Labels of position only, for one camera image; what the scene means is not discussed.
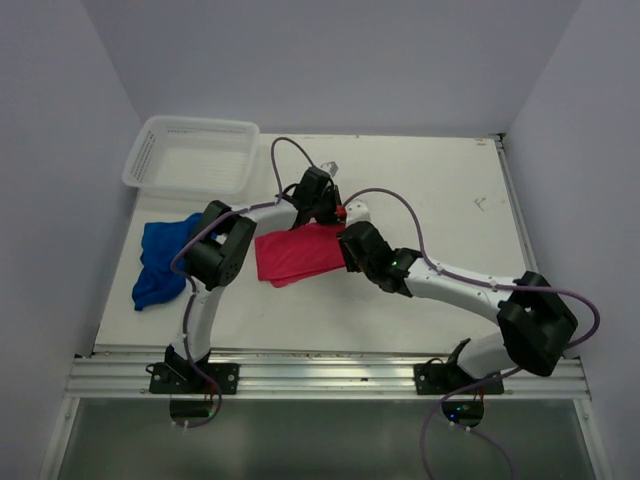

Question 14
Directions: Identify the pink microfiber towel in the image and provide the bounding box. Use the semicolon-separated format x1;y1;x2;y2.
254;223;345;288

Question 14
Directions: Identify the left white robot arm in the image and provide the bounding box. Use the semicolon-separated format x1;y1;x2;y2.
154;167;343;393

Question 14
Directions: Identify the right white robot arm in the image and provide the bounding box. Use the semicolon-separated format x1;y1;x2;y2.
337;221;578;393

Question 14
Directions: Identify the white plastic basket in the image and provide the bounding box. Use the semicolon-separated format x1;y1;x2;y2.
121;115;260;200

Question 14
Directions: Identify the blue microfiber towel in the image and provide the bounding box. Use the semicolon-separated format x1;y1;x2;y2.
131;213;201;312

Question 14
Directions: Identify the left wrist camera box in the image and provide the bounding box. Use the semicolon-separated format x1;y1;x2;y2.
320;161;339;178

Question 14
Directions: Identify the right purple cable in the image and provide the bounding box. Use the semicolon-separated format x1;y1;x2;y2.
342;188;601;480

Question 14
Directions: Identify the purple cable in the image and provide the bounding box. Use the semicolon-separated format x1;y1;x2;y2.
342;188;601;480
170;137;331;429

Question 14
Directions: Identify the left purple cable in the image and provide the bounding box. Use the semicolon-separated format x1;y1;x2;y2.
170;137;331;429

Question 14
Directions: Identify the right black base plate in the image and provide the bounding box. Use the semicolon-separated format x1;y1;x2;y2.
413;358;479;395

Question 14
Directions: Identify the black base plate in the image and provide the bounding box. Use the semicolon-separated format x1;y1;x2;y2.
413;358;479;395
145;362;239;395

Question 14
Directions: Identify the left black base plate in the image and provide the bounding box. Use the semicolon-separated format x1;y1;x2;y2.
145;362;239;395

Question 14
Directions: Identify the aluminium mounting rail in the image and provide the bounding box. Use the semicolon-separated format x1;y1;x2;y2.
64;350;590;400

